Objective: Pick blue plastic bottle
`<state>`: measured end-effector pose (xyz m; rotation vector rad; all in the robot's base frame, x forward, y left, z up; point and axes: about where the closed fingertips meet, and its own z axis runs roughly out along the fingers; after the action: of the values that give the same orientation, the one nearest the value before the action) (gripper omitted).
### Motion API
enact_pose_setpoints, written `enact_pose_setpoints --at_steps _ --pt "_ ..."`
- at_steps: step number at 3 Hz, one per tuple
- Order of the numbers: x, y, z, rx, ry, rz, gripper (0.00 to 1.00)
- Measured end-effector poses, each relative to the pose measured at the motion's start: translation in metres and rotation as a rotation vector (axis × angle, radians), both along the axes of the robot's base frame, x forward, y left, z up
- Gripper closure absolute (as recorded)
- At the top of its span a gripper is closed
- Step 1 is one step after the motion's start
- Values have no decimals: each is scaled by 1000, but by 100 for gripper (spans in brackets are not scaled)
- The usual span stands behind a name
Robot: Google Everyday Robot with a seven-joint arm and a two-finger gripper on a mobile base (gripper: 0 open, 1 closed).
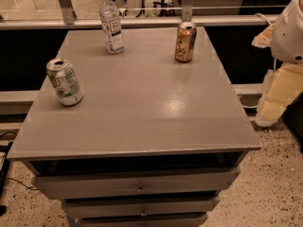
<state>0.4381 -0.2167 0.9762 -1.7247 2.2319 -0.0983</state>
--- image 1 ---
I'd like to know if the grey drawer cabinet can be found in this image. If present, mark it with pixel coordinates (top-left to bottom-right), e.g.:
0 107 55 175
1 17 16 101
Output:
9 27 260 227

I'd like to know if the black floor cable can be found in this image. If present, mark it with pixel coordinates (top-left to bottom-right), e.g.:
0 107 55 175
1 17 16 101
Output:
0 130 38 217

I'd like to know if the green white soda can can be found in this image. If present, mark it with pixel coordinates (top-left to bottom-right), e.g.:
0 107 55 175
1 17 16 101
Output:
46 59 83 106

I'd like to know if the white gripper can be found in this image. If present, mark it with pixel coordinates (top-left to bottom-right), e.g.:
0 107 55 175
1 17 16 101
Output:
252 0 303 127

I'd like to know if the orange brown soda can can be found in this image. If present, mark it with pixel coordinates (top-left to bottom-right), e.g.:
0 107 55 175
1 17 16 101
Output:
174 22 197 62

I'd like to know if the white cable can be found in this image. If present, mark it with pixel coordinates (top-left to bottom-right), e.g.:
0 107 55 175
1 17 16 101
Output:
254 12 273 26

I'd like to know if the metal window rail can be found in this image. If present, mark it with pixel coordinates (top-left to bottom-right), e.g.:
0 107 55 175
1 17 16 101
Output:
0 14 277 30

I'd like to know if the grey metal post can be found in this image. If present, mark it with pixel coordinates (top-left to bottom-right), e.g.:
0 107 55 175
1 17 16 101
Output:
58 0 77 25

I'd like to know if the clear blue-label plastic bottle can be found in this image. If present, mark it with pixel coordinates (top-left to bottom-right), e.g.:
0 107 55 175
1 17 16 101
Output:
99 0 124 54

